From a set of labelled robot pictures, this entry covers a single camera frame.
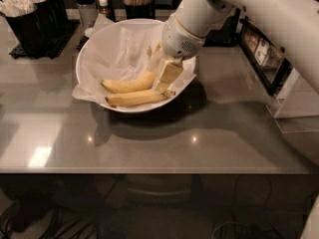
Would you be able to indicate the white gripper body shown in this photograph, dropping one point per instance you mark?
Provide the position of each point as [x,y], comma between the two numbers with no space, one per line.
[178,40]

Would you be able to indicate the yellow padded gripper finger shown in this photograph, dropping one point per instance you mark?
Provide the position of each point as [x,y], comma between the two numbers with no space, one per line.
[161,86]
[170,71]

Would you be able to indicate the yellow banana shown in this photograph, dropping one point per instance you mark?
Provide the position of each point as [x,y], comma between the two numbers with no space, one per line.
[143,82]
[138,98]

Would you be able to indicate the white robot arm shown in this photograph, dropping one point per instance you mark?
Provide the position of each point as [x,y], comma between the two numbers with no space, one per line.
[291,25]

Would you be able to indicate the black napkin dispenser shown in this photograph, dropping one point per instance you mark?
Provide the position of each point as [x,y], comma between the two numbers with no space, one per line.
[222,34]

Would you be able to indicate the white paper liner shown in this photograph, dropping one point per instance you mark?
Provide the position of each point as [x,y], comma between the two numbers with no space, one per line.
[116,51]

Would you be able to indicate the black stir stick holder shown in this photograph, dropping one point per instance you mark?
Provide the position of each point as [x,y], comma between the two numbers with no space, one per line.
[139,9]

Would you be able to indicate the small sauce bottle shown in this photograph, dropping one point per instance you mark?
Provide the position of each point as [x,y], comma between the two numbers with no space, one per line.
[104,8]

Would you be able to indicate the black condiment packet rack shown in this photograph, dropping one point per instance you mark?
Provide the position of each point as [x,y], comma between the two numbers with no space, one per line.
[268,63]

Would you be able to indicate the glass shaker black lid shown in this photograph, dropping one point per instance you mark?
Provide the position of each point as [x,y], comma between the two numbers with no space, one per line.
[88,15]

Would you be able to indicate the black cutlery holder back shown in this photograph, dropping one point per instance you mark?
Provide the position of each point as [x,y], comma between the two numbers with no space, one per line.
[52,16]

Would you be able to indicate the black cutlery holder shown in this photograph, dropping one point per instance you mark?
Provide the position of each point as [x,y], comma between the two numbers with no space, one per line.
[22,17]
[52,16]

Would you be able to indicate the black cutlery holder front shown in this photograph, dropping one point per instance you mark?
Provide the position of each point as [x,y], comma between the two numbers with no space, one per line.
[22,17]

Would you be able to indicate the black rubber mat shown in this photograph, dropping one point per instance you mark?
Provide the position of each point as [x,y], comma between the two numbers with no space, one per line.
[55,45]

